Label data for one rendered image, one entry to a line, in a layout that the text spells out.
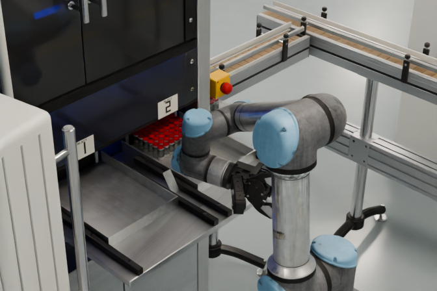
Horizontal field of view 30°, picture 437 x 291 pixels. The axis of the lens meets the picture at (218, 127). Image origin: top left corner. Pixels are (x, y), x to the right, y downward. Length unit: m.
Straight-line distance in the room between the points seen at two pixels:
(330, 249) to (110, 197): 0.72
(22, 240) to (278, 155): 0.55
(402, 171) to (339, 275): 1.33
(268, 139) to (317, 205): 2.15
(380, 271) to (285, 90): 1.59
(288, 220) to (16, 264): 0.61
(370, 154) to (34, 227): 1.99
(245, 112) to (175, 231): 0.42
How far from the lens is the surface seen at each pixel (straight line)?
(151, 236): 2.26
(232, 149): 2.61
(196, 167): 2.12
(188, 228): 2.29
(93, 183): 2.47
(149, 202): 2.38
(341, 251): 2.03
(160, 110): 2.55
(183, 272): 3.03
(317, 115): 1.75
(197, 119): 2.05
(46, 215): 1.61
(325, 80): 4.92
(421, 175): 3.25
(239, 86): 3.00
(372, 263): 3.59
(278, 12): 3.38
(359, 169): 3.44
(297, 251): 1.89
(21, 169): 1.51
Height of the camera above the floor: 2.31
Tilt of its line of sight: 32 degrees down
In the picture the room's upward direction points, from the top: 1 degrees clockwise
